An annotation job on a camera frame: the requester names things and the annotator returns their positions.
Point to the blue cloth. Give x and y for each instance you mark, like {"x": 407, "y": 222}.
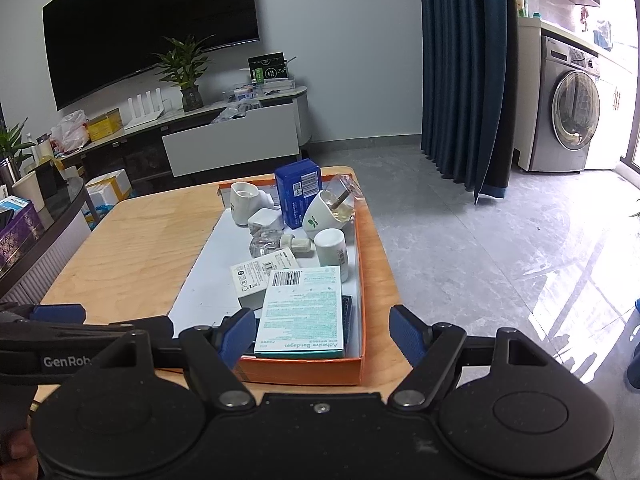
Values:
{"x": 602, "y": 35}

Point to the green bottle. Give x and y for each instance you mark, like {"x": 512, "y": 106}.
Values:
{"x": 523, "y": 2}

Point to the black rectangular device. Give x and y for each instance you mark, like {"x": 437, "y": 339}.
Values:
{"x": 50, "y": 182}

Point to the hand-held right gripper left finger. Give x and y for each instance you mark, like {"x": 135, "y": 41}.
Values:
{"x": 237, "y": 332}

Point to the potted plant in dark vase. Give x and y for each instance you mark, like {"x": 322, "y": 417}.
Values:
{"x": 192, "y": 100}

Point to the silver washing machine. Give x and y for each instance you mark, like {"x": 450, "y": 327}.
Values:
{"x": 565, "y": 110}

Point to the white power adapter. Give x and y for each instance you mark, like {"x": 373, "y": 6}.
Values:
{"x": 262, "y": 220}

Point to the yellow box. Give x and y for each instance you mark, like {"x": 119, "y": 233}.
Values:
{"x": 106, "y": 126}

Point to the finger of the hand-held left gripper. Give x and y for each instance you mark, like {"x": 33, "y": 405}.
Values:
{"x": 155, "y": 327}
{"x": 57, "y": 313}

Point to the leafy green plant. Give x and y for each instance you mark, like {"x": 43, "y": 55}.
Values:
{"x": 12, "y": 142}

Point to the green black box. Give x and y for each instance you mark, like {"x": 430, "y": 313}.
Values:
{"x": 269, "y": 70}

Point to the white cardboard box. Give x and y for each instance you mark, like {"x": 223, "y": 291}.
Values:
{"x": 250, "y": 280}

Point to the steel thermos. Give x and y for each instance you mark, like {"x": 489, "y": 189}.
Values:
{"x": 9, "y": 172}

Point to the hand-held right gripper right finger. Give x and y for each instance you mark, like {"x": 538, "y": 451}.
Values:
{"x": 407, "y": 332}

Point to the white foam box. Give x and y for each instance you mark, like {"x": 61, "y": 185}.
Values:
{"x": 107, "y": 185}

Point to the white plastic bag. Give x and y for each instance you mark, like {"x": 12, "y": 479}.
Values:
{"x": 70, "y": 132}

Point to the green floor plant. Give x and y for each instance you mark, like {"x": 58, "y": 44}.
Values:
{"x": 636, "y": 217}

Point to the blue plastic bag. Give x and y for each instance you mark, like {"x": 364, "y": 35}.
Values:
{"x": 95, "y": 214}

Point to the white blue box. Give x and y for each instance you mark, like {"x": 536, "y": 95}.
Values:
{"x": 12, "y": 203}

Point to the teal bandage box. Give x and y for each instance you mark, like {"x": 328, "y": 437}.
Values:
{"x": 300, "y": 315}

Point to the person's left hand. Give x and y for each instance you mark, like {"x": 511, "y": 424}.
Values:
{"x": 15, "y": 455}

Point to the white router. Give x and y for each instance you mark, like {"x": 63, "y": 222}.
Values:
{"x": 145, "y": 120}

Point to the black television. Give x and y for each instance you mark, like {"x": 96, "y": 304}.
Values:
{"x": 150, "y": 25}

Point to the white open drawer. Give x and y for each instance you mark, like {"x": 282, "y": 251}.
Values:
{"x": 230, "y": 145}

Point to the white pill bottle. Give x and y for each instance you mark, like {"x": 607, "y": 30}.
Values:
{"x": 330, "y": 250}

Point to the red hanging ornament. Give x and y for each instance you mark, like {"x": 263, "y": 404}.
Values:
{"x": 584, "y": 20}

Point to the dark oval side table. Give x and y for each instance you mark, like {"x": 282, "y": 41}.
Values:
{"x": 70, "y": 195}

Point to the clear glass refill bottle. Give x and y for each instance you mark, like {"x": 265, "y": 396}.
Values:
{"x": 265, "y": 246}

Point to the blue plastic box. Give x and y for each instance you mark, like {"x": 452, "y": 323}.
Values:
{"x": 295, "y": 200}

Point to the blue curtain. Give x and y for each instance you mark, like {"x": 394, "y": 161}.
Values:
{"x": 460, "y": 60}

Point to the pile of clear packets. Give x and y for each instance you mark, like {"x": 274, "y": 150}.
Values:
{"x": 232, "y": 110}

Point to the television cabinet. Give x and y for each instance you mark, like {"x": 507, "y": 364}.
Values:
{"x": 302, "y": 120}

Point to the white mosquito repellent heater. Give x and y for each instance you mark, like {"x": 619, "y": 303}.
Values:
{"x": 242, "y": 207}

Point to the purple patterned box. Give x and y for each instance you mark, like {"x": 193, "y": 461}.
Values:
{"x": 20, "y": 240}

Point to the white heater with liquid bottle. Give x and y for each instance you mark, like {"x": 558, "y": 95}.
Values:
{"x": 315, "y": 220}

